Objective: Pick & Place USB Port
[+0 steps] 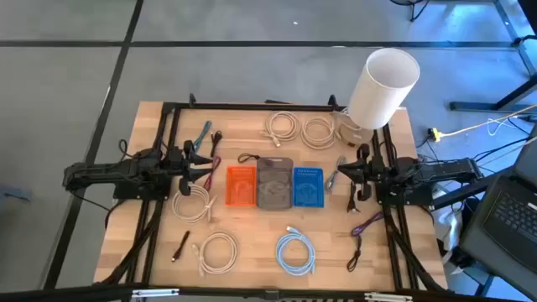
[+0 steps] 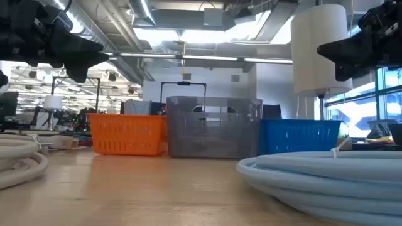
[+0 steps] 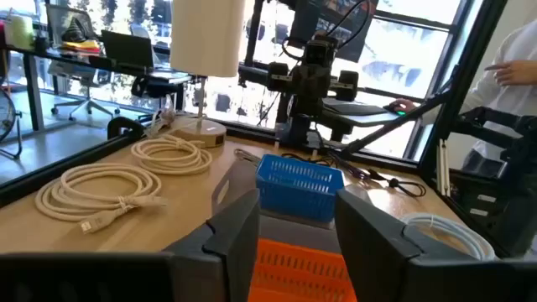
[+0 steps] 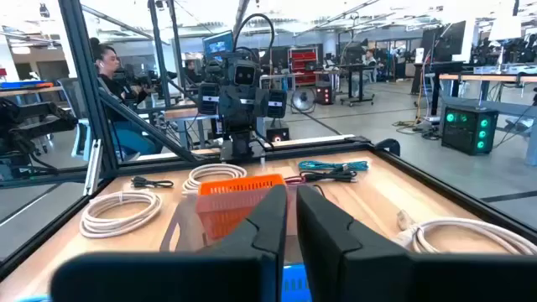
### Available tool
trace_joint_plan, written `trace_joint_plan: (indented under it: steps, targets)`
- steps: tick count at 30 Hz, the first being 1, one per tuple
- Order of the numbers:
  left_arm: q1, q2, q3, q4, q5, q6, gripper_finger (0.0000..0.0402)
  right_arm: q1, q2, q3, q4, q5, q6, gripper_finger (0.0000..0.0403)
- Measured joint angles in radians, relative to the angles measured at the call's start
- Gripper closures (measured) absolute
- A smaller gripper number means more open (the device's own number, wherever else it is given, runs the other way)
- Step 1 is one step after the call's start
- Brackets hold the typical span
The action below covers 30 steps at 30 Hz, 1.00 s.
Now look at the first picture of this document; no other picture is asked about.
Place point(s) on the blue plastic basket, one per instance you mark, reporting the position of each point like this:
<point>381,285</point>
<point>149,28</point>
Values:
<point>309,188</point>

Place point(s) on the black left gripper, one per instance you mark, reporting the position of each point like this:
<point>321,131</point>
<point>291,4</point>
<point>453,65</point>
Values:
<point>179,168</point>

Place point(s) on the black desk leg frame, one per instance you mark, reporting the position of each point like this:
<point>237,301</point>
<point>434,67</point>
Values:
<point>474,105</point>

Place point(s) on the white plastic bag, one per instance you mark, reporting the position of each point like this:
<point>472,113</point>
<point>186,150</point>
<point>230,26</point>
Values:
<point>446,226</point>

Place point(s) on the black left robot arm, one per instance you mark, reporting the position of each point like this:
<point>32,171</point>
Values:
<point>105,172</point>

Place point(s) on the clear lamp base with stem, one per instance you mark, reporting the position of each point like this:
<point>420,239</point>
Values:
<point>356,136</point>

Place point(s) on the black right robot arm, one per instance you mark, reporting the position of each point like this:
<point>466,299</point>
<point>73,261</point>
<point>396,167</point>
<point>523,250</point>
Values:
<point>440,170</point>

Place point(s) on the grey transparent plastic bin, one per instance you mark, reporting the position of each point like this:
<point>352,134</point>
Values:
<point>274,184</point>

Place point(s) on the orange plastic basket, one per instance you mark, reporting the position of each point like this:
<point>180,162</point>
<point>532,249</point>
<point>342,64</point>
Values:
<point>241,186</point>

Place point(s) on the silver metal bracket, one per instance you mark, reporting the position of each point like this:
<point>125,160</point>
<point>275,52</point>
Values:
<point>155,293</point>
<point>388,297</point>

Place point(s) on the dark grey laptop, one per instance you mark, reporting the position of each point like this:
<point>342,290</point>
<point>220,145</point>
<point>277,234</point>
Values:
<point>503,226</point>

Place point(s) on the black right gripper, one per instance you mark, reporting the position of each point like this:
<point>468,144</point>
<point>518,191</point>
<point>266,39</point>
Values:
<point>372,173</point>

